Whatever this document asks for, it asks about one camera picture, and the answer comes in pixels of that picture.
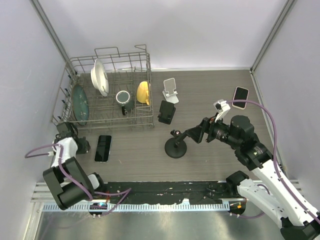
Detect black phone clear case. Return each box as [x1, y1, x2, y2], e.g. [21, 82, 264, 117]
[94, 135, 112, 163]

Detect wire dish rack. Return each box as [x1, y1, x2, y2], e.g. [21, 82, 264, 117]
[51, 44, 154, 131]

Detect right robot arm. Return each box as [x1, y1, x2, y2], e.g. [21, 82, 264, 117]
[177, 115, 320, 240]

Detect white slotted cable duct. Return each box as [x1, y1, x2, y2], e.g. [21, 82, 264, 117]
[42, 201, 231, 212]

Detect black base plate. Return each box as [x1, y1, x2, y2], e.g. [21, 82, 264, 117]
[101, 181, 243, 205]

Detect black phone pink case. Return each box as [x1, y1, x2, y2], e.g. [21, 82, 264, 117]
[231, 86, 249, 110]

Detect black round base stand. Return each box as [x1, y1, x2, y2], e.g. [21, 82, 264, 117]
[164, 130, 187, 159]

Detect yellow cup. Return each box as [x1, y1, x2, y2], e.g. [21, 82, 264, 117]
[136, 81, 150, 106]

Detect dark green mug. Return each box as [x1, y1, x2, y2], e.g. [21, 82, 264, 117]
[115, 90, 135, 116]

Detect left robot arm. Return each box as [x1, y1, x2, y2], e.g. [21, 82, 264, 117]
[42, 122, 230, 211]

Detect white folding phone stand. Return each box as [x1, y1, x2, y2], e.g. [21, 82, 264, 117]
[162, 78, 179, 104]

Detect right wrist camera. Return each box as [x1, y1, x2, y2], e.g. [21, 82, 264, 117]
[213, 99, 231, 123]

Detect white bowl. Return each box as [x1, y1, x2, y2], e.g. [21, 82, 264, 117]
[90, 58, 109, 97]

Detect black folding phone stand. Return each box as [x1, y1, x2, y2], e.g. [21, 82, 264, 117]
[157, 100, 176, 125]

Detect teal plate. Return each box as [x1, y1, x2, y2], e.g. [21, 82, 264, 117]
[71, 84, 89, 126]

